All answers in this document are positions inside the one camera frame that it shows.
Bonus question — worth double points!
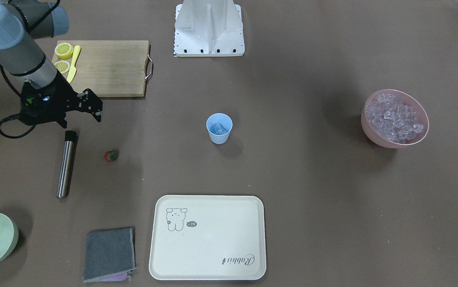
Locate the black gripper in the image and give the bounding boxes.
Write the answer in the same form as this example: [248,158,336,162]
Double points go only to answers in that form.
[20,73,103,129]

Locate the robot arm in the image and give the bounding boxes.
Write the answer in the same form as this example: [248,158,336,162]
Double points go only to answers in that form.
[0,0,103,128]

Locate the ice cubes in cup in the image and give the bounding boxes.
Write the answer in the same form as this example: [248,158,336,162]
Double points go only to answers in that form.
[210,122,229,136]

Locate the light blue cup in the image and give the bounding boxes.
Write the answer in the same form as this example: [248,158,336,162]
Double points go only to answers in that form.
[206,113,233,145]

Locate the pile of ice cubes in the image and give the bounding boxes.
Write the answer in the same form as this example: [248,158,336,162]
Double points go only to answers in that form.
[365,92,424,143]

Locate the steel muddler black tip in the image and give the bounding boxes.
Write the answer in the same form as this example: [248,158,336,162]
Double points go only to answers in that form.
[56,130,78,199]

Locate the bamboo cutting board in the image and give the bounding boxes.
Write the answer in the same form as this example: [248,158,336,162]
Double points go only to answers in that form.
[56,39,154,98]

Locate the red strawberry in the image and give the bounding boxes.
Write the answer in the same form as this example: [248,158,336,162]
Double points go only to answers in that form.
[104,151,118,162]

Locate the lower lemon slice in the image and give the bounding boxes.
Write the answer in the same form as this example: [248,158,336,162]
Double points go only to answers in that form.
[54,42,74,59]

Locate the yellow plastic knife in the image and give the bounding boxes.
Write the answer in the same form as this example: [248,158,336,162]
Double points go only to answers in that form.
[66,45,81,83]

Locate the grey folded cloth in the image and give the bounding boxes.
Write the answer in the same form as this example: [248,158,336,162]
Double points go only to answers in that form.
[83,227,136,283]

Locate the cream rabbit tray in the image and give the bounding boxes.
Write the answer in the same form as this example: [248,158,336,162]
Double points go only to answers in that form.
[148,195,267,281]

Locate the pink bowl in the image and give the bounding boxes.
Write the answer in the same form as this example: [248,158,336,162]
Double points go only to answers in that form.
[360,89,429,149]

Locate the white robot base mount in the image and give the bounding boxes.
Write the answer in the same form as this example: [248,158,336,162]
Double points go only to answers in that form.
[173,0,245,57]

